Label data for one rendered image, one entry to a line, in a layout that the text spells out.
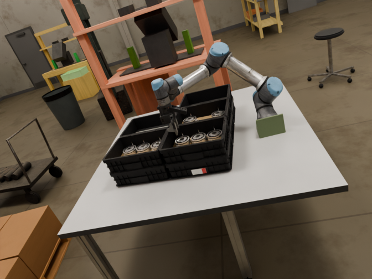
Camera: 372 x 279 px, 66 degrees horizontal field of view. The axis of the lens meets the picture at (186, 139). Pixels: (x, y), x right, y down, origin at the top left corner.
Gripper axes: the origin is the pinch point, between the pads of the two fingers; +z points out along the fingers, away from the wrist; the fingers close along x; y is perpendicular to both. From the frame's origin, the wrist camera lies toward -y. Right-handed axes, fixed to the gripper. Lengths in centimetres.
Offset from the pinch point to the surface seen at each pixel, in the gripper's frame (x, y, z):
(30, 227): 7, 143, 51
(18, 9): -881, 648, -182
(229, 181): 29.5, -26.7, 24.2
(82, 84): -517, 344, 57
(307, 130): -8, -79, 24
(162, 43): -192, 35, -27
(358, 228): 13, -99, 94
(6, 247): 25, 152, 51
